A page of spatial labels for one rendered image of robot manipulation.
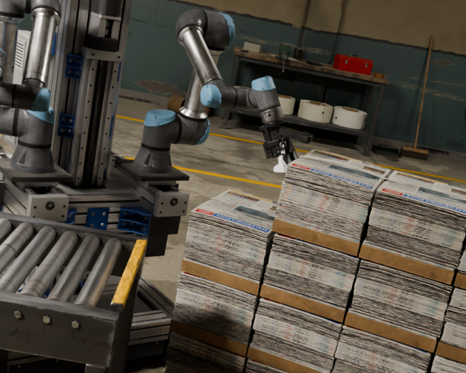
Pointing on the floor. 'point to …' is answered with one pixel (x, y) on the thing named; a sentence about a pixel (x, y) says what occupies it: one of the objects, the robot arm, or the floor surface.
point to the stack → (228, 232)
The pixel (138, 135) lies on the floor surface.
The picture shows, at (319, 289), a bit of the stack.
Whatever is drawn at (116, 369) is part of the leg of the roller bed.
